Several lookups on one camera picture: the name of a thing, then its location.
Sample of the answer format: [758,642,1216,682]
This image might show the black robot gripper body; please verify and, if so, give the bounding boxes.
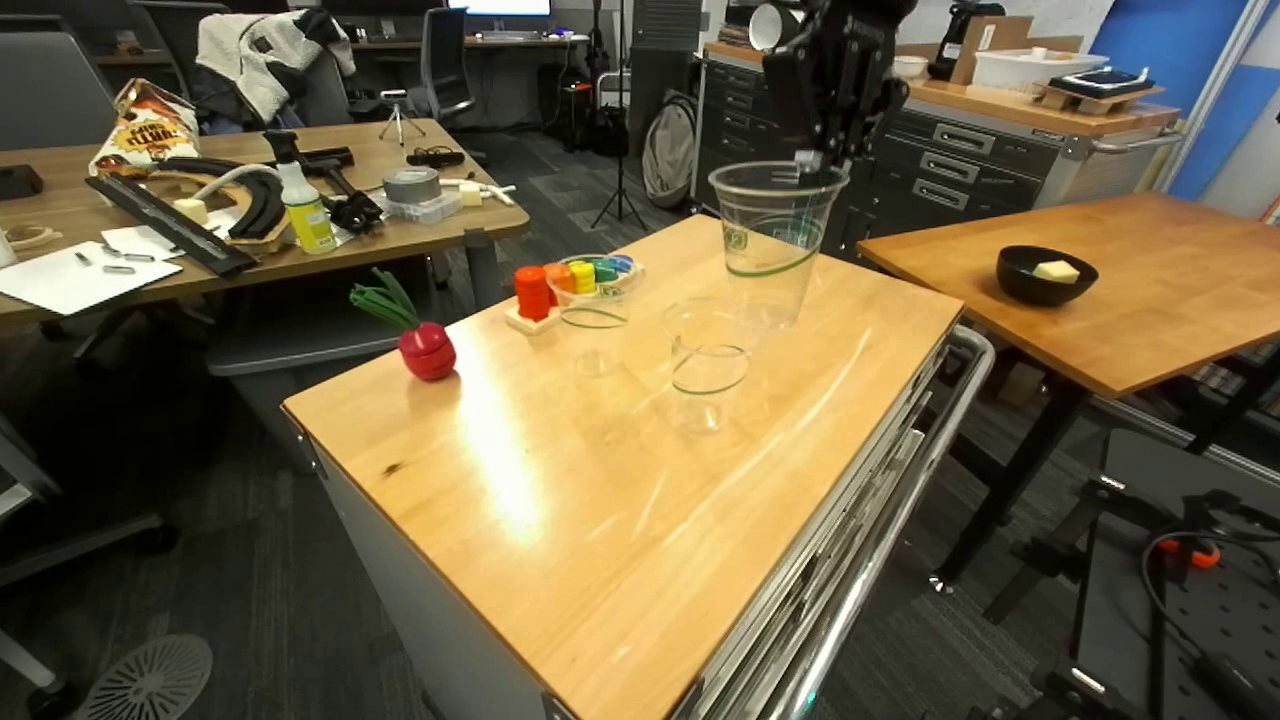
[758,13,904,164]

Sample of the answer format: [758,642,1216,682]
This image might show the clear plastic cup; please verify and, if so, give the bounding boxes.
[668,299,750,435]
[708,162,849,326]

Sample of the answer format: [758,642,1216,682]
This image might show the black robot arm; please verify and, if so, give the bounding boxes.
[747,0,915,170]

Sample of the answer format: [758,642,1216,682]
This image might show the grey tool cabinet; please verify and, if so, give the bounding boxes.
[693,46,1174,259]

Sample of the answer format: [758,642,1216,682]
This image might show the black bowl with food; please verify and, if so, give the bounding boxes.
[996,245,1098,308]

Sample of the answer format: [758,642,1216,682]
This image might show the green stacker cylinder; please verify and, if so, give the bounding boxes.
[592,256,621,285]

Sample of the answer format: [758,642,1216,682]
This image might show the yellow stacker cylinder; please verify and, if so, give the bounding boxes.
[569,259,594,293]

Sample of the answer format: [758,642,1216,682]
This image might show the orange stacker cylinder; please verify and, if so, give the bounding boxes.
[543,259,574,305]

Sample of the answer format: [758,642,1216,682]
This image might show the red stacker cylinder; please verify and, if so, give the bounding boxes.
[510,263,553,319]

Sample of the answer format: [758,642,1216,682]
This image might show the grey office chair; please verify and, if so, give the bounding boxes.
[381,10,474,149]

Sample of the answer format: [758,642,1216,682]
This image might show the grey tape roll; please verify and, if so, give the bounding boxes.
[385,164,439,220]

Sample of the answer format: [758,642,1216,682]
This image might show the wooden tool cart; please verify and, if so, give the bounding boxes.
[283,216,992,720]

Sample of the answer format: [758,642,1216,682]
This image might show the red radish toy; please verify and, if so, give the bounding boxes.
[348,267,455,380]

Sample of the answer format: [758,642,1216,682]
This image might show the yellow-green spray bottle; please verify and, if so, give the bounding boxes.
[268,129,336,256]

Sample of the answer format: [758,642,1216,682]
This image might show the long wooden office desk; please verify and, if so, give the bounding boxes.
[0,116,534,326]

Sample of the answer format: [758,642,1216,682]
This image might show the white jacket on chair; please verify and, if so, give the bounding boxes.
[195,5,357,122]

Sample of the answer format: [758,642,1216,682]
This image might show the snack chip bag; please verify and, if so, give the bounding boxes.
[88,75,200,177]

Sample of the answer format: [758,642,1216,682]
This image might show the white paper sheets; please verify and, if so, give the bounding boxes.
[0,228,185,318]

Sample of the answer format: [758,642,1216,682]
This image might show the white floor fan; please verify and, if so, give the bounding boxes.
[72,631,213,720]

